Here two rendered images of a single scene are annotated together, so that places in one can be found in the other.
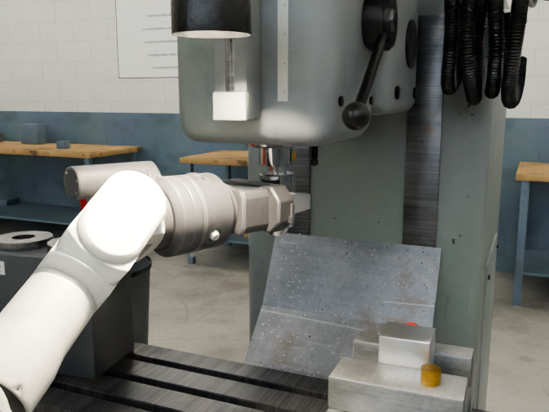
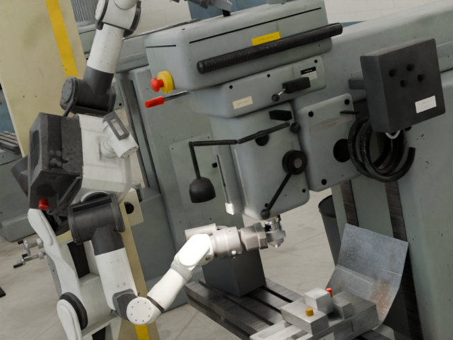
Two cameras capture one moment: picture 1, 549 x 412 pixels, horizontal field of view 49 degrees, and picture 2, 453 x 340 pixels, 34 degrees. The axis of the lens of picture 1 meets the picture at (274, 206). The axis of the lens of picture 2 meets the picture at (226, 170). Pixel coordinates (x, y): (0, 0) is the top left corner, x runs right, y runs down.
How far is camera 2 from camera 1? 172 cm
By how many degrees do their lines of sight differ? 40
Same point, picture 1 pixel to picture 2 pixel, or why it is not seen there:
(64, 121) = not seen: hidden behind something
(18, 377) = (159, 299)
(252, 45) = (232, 187)
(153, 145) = not seen: outside the picture
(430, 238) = (403, 236)
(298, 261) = (352, 241)
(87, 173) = (189, 233)
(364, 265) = (377, 247)
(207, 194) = (228, 239)
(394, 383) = (297, 313)
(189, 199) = (220, 241)
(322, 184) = (358, 200)
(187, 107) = not seen: hidden behind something
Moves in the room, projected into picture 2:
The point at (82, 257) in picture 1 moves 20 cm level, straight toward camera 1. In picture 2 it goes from (178, 265) to (149, 297)
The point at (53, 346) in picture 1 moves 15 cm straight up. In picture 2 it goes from (170, 291) to (158, 243)
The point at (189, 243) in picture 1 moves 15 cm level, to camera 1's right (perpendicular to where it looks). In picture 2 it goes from (223, 256) to (263, 260)
